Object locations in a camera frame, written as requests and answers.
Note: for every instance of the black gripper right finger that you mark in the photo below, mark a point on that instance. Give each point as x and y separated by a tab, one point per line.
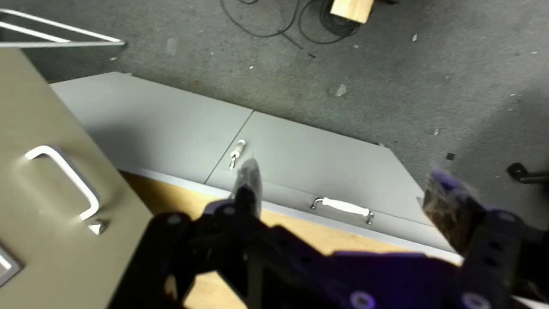
487	241

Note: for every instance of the black chair caster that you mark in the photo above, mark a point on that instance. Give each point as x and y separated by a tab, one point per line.
524	172

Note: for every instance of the wooden block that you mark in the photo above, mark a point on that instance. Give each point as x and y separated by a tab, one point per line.
353	9

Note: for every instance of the grey metal cabinet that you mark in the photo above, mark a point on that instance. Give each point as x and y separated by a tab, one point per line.
173	126

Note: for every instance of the silver cabinet lock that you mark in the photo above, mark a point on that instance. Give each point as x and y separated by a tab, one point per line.
238	153

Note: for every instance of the white paper scrap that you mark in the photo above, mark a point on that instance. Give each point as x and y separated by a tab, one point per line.
341	90

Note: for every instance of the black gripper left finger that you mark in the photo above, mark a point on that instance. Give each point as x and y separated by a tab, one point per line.
241	241

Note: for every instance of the metal label holder beige cabinet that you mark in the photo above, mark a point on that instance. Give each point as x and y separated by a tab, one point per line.
8	267

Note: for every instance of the silver lock knob beige cabinet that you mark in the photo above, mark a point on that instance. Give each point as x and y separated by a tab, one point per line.
99	227

